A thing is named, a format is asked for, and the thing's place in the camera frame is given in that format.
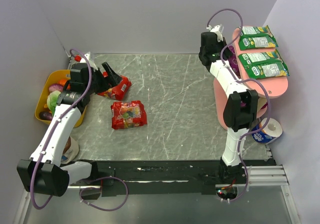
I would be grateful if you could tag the beige cloth bag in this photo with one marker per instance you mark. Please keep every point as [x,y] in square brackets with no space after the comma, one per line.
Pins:
[70,151]

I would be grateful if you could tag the purple toy eggplant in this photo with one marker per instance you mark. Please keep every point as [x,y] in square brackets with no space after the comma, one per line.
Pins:
[46,116]

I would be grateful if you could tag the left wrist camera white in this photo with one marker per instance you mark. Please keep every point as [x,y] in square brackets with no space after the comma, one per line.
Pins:
[89,57]

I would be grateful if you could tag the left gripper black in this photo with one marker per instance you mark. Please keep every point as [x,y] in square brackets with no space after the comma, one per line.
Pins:
[102,78]

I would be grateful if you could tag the pink three-tier shelf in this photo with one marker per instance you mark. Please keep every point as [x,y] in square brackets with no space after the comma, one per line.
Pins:
[275,87]

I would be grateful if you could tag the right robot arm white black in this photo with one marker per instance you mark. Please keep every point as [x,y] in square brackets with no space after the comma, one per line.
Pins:
[238,121]

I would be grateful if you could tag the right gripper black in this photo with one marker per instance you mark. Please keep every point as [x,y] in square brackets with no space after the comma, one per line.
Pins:
[225,48]

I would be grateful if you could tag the purple candy bag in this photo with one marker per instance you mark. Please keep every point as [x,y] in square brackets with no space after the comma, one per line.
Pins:
[233,62]
[262,104]

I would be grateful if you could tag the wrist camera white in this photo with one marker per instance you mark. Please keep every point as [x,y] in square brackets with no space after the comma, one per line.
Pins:
[218,30]
[89,57]

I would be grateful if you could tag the green candy bag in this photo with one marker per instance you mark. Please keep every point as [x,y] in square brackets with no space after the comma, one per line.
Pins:
[264,65]
[256,37]

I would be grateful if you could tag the purple toy onion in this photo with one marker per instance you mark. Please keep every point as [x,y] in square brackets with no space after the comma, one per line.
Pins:
[55,87]

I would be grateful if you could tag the green toy cabbage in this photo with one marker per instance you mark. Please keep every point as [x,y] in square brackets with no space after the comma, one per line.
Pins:
[52,101]

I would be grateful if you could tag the red candy bag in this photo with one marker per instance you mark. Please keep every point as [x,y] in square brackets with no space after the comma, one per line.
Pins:
[117,92]
[127,115]

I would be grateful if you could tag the toilet paper roll blue wrapper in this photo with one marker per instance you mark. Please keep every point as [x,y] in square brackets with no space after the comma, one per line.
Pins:
[272,131]

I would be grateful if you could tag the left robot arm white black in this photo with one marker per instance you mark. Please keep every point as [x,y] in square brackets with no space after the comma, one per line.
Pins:
[42,173]

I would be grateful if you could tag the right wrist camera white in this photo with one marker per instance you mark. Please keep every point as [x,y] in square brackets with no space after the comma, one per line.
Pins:
[218,30]

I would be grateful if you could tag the aluminium frame rail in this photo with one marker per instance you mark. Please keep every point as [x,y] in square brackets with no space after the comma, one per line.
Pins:
[267,175]

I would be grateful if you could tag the yellow basket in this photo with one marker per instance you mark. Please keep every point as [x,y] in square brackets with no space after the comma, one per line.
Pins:
[53,78]

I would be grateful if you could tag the orange toy fruit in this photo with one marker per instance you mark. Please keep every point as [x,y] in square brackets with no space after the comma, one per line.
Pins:
[62,82]

